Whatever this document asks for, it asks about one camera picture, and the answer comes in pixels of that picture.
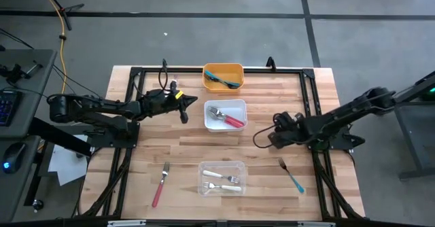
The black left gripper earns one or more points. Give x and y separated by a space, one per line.
156 101

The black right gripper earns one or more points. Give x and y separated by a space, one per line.
285 133

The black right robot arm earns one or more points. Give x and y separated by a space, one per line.
340 116

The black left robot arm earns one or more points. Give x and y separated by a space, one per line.
102 106

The yellow tape tag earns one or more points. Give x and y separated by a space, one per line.
179 94

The white plastic bin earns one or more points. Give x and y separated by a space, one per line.
238 106

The clear plastic bin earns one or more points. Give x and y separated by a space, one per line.
238 167

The orange plastic bin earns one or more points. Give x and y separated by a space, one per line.
238 69

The dark grey metal cart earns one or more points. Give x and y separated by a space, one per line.
418 135

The black desk support beam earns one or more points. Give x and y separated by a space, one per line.
57 135

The white paper sheets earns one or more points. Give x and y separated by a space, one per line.
68 169

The black tripod stand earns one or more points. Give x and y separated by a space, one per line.
73 7

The black device green light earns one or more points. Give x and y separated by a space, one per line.
431 92

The grey computer desk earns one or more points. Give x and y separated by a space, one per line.
34 84

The small black metal device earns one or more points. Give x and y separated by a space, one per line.
15 73

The black backlit keyboard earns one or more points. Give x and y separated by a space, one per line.
8 108

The black computer mouse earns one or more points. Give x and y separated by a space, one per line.
15 155

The black round knob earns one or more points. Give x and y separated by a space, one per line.
37 205

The black aluminium extrusion frame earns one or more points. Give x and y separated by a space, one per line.
190 70

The black frame clamp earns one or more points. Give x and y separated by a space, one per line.
164 64
270 62

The silver metal bracket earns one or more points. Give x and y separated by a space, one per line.
316 224
125 223

